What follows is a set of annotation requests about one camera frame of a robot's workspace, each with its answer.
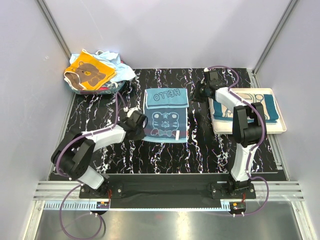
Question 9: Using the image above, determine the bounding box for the teal beige Doraemon towel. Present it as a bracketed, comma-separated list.
[213, 93, 279, 124]

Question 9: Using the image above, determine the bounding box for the dark blue towel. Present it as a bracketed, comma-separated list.
[143, 88, 189, 144]

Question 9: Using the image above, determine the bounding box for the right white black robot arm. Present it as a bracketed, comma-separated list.
[191, 68, 268, 199]

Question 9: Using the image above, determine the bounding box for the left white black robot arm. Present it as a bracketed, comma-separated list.
[51, 108, 148, 198]

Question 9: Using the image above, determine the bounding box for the white square tray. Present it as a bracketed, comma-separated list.
[208, 87, 287, 138]

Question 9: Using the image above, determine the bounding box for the pink cloth in basket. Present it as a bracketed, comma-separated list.
[100, 81, 120, 90]

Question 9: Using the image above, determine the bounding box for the light blue towel in basket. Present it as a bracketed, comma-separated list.
[70, 51, 135, 82]

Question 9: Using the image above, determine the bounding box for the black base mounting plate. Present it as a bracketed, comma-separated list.
[79, 174, 256, 211]

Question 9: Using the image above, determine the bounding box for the yellow towel in basket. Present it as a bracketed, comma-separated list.
[63, 49, 117, 91]

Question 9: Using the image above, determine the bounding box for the left small circuit board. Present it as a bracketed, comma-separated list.
[96, 201, 110, 209]

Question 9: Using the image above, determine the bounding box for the small circuit board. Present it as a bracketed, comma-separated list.
[96, 201, 110, 209]
[232, 202, 246, 210]

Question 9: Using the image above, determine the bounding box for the right small circuit board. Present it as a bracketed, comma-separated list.
[232, 202, 246, 210]

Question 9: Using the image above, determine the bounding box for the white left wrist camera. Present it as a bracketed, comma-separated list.
[123, 106, 140, 117]

